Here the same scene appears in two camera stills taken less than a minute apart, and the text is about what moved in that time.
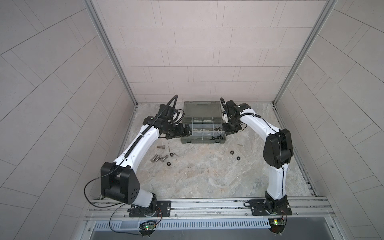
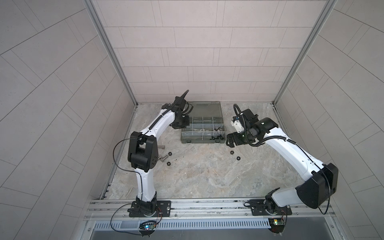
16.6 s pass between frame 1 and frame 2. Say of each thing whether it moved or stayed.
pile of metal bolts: stayed
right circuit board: stayed
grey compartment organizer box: stayed
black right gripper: moved
